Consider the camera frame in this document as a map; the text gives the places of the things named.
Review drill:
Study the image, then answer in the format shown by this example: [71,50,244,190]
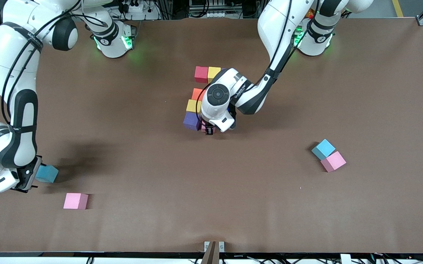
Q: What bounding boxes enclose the white power strip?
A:
[118,0,160,21]

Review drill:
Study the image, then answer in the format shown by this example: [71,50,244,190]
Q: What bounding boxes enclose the red foam cube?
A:
[194,66,209,83]

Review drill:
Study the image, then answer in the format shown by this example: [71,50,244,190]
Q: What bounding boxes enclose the yellow foam cube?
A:
[207,67,222,83]
[186,99,202,114]

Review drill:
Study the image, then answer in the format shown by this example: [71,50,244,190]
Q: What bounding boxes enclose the blue foam cube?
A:
[35,165,59,183]
[311,139,336,161]

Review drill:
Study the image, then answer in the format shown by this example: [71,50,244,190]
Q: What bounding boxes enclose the brown table cover sheet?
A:
[0,18,423,253]

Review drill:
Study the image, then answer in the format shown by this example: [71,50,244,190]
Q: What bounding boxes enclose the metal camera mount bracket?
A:
[204,241,225,264]

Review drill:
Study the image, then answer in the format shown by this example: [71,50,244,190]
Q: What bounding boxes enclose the purple foam cube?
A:
[183,112,202,131]

